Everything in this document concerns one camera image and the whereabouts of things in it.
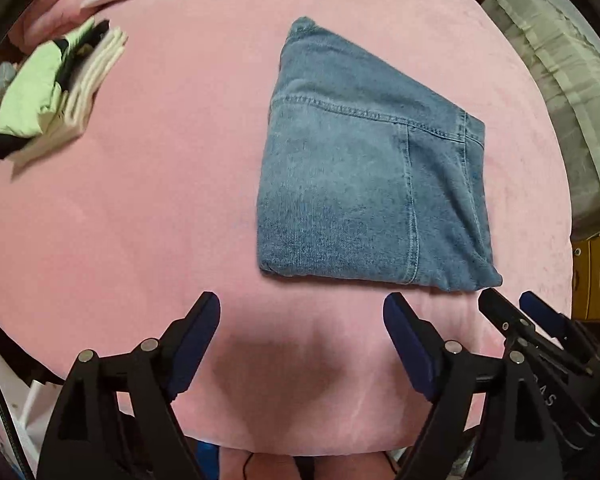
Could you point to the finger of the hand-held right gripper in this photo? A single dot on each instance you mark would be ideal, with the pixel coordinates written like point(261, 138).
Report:
point(500, 310)
point(542, 312)

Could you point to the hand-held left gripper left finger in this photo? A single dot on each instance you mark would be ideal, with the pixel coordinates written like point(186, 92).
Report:
point(195, 345)

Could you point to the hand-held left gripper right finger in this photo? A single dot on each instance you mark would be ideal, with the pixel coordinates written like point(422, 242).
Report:
point(410, 345)

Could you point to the blue denim jacket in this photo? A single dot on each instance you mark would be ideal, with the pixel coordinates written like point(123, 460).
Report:
point(360, 185)

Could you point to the stack of folded clothes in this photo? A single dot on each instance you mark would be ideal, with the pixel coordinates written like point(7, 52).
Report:
point(0, 146)

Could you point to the pink bed blanket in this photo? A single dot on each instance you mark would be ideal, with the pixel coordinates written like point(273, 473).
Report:
point(130, 210)

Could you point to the white furniture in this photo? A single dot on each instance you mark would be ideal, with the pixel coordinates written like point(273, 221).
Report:
point(15, 410)

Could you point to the grey white curtain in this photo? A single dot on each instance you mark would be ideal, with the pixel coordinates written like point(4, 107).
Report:
point(570, 85)

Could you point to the cream folded garment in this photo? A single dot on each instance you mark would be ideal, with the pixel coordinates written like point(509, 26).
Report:
point(95, 70)

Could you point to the light green folded garment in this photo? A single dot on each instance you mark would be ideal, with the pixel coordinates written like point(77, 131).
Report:
point(30, 90)

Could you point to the pink pillow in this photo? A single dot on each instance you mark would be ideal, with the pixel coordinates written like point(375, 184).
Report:
point(50, 20)

